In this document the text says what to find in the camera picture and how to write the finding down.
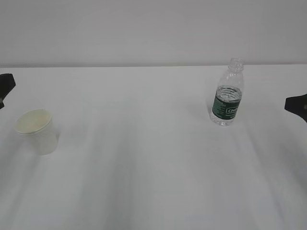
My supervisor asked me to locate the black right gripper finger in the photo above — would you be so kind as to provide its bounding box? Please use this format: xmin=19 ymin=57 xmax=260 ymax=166
xmin=284 ymin=94 xmax=307 ymax=122

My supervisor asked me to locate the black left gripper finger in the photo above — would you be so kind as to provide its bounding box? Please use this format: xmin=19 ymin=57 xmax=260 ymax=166
xmin=0 ymin=73 xmax=16 ymax=109

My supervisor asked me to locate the white paper cup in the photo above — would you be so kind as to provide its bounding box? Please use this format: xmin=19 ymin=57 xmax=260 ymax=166
xmin=14 ymin=109 xmax=58 ymax=155

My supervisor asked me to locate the clear water bottle green label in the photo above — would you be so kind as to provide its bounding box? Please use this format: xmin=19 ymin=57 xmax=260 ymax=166
xmin=210 ymin=58 xmax=244 ymax=127

